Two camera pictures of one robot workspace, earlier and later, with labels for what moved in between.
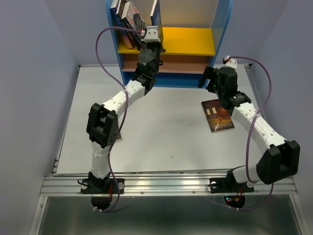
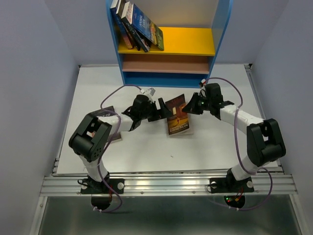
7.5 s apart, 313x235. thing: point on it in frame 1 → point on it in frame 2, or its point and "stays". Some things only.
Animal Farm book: x=156 y=17 → x=143 y=24
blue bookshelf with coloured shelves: x=192 y=32 stays
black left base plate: x=106 y=186 stays
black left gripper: x=159 y=44 → x=159 y=114
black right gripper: x=207 y=74 → x=190 y=107
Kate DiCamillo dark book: x=218 y=117 → x=178 y=120
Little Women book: x=133 y=20 stays
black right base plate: x=225 y=185 stays
